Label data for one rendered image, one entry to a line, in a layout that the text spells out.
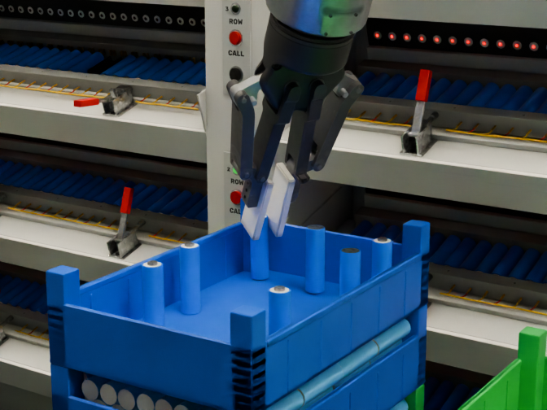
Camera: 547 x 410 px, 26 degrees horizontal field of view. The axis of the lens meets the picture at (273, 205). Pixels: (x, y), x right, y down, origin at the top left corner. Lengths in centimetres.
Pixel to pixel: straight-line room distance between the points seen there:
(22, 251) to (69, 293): 75
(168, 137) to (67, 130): 18
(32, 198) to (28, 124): 15
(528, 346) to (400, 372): 12
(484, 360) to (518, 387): 26
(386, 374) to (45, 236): 75
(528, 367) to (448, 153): 32
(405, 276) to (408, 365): 9
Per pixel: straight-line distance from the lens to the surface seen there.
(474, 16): 126
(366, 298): 101
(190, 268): 107
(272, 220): 115
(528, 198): 127
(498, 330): 134
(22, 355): 180
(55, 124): 162
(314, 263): 112
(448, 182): 130
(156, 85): 155
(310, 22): 98
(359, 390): 103
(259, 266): 116
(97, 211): 168
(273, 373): 89
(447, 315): 137
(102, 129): 156
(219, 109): 143
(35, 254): 170
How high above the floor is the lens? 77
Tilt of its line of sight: 15 degrees down
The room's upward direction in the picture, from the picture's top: straight up
